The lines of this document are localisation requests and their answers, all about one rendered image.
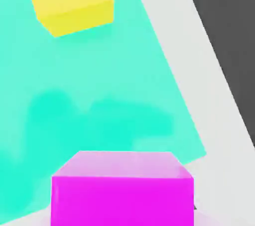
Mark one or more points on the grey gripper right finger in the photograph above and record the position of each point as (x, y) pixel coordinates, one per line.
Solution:
(201, 220)

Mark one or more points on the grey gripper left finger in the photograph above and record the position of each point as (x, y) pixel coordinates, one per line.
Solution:
(47, 221)

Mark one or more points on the small magenta cube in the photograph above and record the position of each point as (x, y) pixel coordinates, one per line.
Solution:
(121, 200)

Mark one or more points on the large turquoise box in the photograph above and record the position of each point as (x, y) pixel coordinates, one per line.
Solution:
(111, 74)

